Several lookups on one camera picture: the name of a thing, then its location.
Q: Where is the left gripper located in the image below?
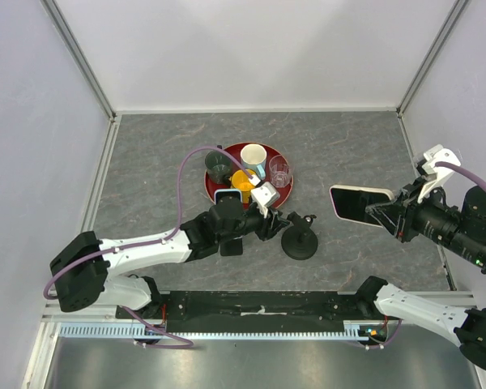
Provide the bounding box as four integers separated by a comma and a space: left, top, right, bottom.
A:
218, 203, 290, 244

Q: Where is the black round-base phone stand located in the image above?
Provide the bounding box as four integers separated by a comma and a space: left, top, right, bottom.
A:
281, 212, 318, 261

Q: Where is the beige case phone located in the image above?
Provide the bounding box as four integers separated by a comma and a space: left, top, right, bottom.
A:
329, 185, 394, 227

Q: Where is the blue case phone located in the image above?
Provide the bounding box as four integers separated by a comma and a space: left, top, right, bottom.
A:
214, 188, 242, 204

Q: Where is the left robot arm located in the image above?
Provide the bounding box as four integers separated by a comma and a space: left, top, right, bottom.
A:
43, 196, 290, 318

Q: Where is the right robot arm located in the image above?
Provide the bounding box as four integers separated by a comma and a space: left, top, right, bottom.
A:
354, 180, 486, 370

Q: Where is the black folding phone stand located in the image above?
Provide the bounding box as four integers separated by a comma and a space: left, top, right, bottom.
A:
220, 237, 243, 257

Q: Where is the red round tray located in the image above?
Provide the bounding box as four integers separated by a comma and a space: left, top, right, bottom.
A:
204, 142, 293, 208

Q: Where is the clear glass cup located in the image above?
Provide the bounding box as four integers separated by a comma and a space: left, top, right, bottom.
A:
269, 155, 292, 188

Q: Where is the yellow mug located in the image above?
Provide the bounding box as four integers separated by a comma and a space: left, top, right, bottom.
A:
230, 169, 255, 204

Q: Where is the light blue mug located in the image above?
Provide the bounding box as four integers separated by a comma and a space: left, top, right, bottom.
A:
240, 143, 267, 180

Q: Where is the dark green mug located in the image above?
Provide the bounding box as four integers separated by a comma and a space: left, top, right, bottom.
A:
204, 151, 232, 185

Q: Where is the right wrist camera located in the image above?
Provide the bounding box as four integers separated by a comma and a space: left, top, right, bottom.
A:
412, 144, 461, 203

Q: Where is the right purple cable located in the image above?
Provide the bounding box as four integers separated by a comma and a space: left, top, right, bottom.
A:
435, 160, 486, 207

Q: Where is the purple cable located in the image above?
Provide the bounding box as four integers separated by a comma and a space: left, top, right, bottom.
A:
435, 160, 486, 207
43, 146, 260, 349

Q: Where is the slotted cable duct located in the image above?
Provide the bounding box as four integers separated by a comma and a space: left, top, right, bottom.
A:
58, 323, 369, 341

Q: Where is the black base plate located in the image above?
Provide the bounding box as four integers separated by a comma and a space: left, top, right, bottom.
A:
136, 291, 385, 334

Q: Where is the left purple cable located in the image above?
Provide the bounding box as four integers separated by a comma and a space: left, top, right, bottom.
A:
43, 146, 260, 349

